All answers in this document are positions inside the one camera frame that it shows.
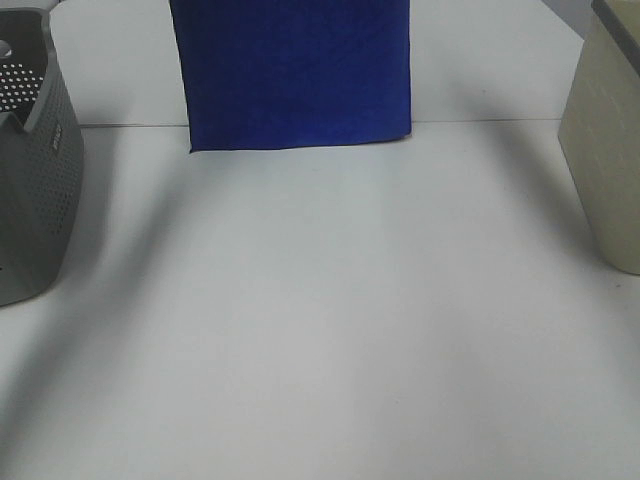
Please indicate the blue microfibre towel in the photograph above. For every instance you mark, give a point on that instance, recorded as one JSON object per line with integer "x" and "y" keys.
{"x": 269, "y": 75}

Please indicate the grey perforated plastic basket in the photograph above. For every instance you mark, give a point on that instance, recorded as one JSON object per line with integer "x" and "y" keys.
{"x": 42, "y": 156}

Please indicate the beige plastic bin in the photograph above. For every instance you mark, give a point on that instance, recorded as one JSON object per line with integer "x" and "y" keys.
{"x": 599, "y": 131}

